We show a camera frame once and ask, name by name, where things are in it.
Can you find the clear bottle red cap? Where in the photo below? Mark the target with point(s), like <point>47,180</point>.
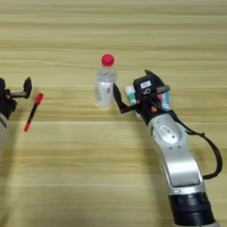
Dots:
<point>105,85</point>

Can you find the red and black marker pen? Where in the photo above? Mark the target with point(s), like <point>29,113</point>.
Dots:
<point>33,112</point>

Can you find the right black box white label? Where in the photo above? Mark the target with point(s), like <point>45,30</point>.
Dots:
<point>146,85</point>

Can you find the green and white glue stick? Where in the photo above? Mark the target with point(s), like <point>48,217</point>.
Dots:
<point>130,93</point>

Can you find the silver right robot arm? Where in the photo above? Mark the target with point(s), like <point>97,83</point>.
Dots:
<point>180,159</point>

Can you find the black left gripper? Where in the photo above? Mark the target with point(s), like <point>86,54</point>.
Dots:
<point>7,106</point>

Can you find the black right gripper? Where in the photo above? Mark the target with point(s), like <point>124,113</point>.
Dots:
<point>147,111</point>

